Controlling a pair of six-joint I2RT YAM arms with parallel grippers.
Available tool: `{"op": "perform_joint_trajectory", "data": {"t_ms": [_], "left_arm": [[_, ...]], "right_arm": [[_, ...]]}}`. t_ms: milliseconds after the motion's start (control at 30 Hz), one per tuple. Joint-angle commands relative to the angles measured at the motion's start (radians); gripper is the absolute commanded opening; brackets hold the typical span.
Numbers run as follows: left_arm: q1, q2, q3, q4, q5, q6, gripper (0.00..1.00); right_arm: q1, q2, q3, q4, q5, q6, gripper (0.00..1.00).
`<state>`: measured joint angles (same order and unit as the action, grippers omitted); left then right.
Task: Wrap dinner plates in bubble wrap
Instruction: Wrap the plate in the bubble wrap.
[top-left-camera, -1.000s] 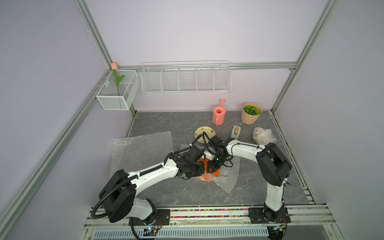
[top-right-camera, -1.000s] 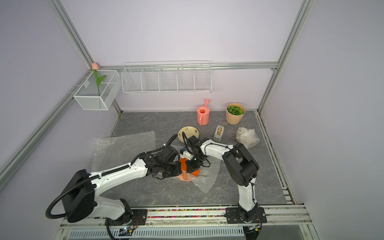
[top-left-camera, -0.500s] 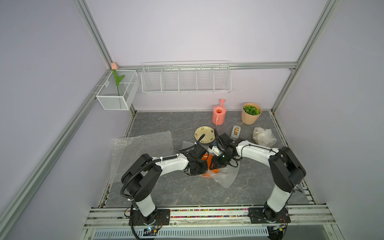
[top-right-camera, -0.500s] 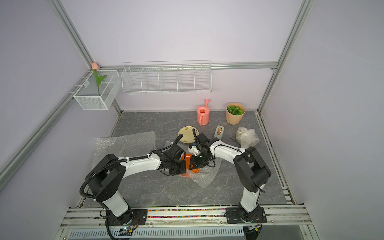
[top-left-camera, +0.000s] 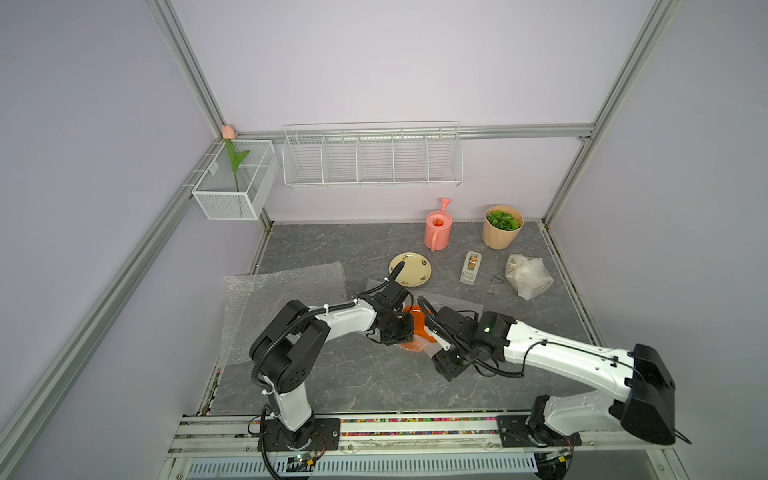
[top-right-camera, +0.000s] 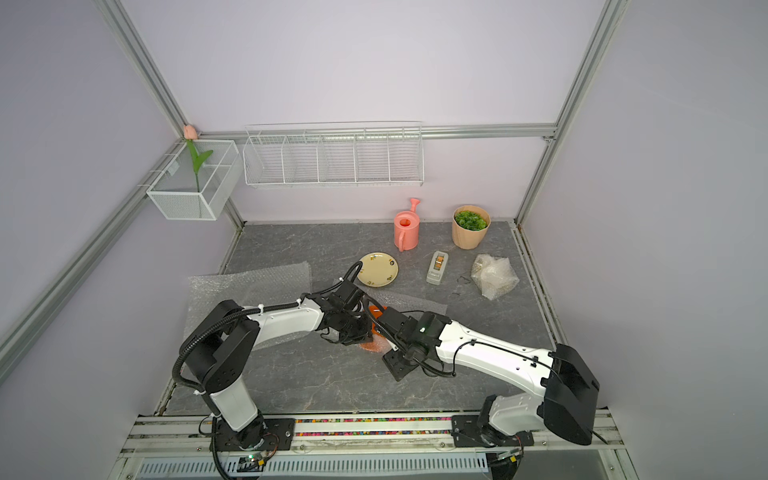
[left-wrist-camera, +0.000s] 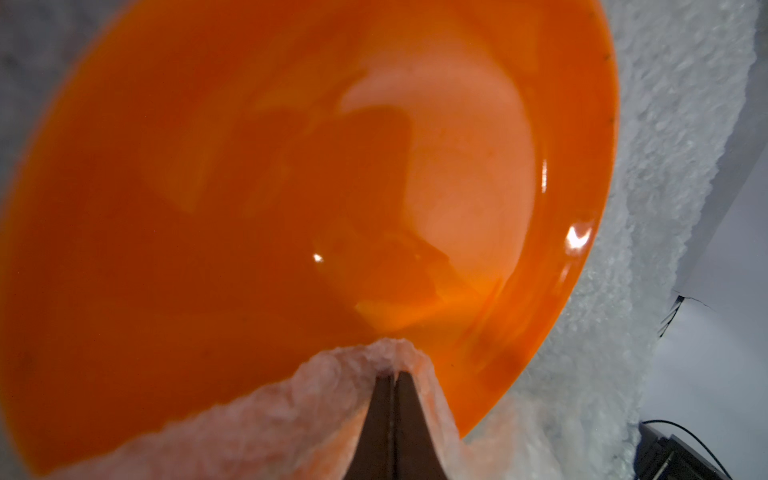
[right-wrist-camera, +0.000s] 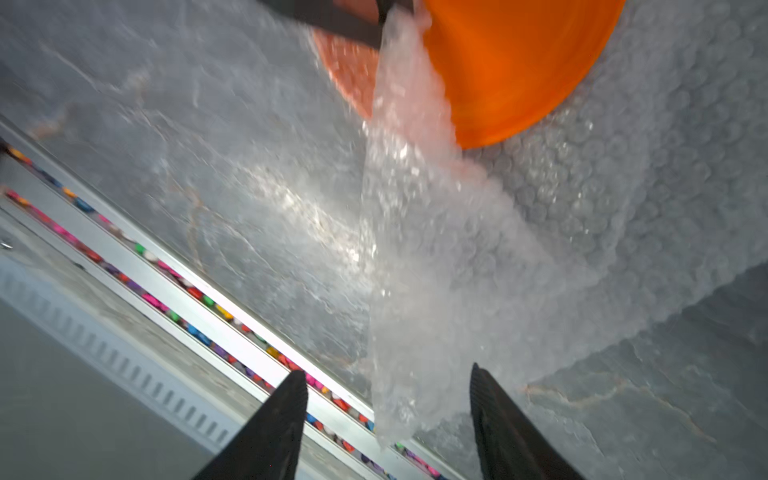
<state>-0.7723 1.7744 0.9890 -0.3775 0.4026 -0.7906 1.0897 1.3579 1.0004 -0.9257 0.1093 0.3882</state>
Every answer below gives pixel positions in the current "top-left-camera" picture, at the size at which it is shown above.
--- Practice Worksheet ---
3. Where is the orange plate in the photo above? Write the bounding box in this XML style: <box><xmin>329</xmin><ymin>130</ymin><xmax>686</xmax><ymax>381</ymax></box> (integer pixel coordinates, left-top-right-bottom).
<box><xmin>399</xmin><ymin>306</ymin><xmax>441</xmax><ymax>355</ymax></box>

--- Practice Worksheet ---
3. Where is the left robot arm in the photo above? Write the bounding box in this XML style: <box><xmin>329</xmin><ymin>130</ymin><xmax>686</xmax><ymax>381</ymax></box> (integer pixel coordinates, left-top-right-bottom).
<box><xmin>249</xmin><ymin>261</ymin><xmax>414</xmax><ymax>434</ymax></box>

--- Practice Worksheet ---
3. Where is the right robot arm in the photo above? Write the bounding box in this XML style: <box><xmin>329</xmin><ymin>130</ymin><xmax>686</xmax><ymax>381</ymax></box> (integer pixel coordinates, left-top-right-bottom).
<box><xmin>417</xmin><ymin>297</ymin><xmax>682</xmax><ymax>447</ymax></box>

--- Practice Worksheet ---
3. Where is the bubble wrap sheet pile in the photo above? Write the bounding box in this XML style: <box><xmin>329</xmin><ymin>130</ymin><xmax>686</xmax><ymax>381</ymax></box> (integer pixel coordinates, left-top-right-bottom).
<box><xmin>219</xmin><ymin>262</ymin><xmax>348</xmax><ymax>368</ymax></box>

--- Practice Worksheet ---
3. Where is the cream beige plate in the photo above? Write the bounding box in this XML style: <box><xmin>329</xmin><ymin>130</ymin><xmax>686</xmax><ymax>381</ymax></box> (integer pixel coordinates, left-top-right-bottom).
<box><xmin>389</xmin><ymin>252</ymin><xmax>432</xmax><ymax>288</ymax></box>

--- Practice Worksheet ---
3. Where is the pink watering can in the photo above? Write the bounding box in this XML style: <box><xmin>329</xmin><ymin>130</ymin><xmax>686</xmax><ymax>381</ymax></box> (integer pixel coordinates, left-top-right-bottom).
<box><xmin>424</xmin><ymin>198</ymin><xmax>453</xmax><ymax>252</ymax></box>

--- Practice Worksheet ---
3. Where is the potted green plant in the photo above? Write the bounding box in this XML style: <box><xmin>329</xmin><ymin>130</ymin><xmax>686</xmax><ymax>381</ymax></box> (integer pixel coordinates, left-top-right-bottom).
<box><xmin>482</xmin><ymin>205</ymin><xmax>525</xmax><ymax>250</ymax></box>

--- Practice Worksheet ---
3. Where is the pink artificial tulip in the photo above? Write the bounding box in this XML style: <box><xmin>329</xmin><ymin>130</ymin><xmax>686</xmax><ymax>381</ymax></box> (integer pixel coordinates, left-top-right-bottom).
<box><xmin>221</xmin><ymin>125</ymin><xmax>250</xmax><ymax>192</ymax></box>

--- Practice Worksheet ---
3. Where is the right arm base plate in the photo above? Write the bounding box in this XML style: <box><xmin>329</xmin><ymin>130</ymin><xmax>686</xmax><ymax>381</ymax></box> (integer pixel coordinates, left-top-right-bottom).
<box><xmin>496</xmin><ymin>415</ymin><xmax>582</xmax><ymax>448</ymax></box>

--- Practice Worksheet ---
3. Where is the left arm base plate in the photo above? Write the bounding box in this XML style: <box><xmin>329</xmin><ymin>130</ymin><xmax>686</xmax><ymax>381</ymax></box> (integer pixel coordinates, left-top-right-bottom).
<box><xmin>259</xmin><ymin>417</ymin><xmax>341</xmax><ymax>452</ymax></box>

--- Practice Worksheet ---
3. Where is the long white wire basket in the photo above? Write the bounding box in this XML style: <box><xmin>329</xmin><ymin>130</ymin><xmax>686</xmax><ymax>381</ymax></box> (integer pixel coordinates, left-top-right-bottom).
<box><xmin>283</xmin><ymin>121</ymin><xmax>464</xmax><ymax>187</ymax></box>

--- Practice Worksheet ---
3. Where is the small white wire basket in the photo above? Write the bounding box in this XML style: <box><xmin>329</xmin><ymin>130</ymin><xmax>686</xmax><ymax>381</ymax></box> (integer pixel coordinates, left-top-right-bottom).
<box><xmin>192</xmin><ymin>140</ymin><xmax>279</xmax><ymax>221</ymax></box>

